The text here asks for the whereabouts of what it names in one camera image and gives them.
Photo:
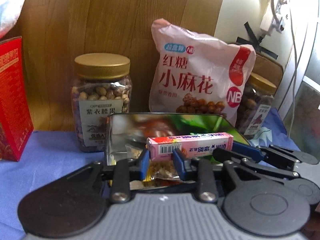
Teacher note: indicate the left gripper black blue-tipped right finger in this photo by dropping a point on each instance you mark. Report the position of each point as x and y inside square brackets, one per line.
[251, 202]

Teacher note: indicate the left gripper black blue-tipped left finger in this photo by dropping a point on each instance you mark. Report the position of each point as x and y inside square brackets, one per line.
[76, 202]

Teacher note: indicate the pink candy box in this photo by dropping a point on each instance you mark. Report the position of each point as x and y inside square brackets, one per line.
[198, 145]

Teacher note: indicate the blue patterned tablecloth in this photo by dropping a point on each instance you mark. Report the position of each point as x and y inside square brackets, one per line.
[47, 157]

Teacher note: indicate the dark sheep-print tin box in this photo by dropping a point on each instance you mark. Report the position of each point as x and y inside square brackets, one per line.
[126, 136]

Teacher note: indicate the red gift bag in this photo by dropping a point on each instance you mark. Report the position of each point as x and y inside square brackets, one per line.
[16, 123]

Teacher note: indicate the right gold-lid nut jar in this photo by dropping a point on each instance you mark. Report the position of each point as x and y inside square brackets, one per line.
[255, 105]

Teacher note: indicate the gold-lid nut jar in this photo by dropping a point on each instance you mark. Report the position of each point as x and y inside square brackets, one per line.
[255, 105]
[102, 86]

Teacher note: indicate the left gold-lid nut jar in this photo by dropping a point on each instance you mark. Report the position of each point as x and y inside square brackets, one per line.
[102, 86]

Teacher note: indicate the brown wooden board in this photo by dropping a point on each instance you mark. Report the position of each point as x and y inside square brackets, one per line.
[268, 69]

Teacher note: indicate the pink twisted-dough snack bag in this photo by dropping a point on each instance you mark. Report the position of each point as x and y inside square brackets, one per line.
[198, 73]

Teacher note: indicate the white power strip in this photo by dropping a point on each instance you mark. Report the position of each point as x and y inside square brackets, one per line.
[273, 19]

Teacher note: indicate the pink white plush toy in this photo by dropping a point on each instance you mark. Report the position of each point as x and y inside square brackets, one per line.
[10, 12]

